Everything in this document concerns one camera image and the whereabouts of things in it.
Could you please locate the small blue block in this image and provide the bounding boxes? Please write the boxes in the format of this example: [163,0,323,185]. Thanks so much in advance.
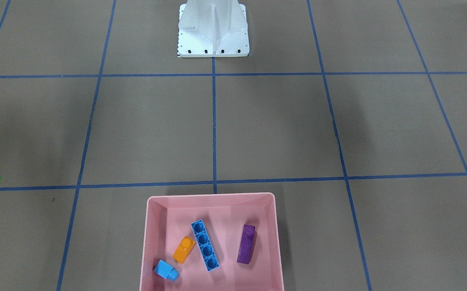
[154,259,180,282]

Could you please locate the orange block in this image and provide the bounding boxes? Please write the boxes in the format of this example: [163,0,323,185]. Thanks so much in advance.
[172,236,196,264]

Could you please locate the long blue four-stud block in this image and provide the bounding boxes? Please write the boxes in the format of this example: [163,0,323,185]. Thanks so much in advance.
[191,219,219,272]

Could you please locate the purple block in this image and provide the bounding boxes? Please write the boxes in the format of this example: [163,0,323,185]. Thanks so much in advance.
[237,224,256,264]

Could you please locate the pink plastic box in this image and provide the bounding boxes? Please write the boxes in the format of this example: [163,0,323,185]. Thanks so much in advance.
[139,193,284,291]

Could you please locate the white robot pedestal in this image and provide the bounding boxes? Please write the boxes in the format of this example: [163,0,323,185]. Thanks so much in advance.
[177,0,250,58]

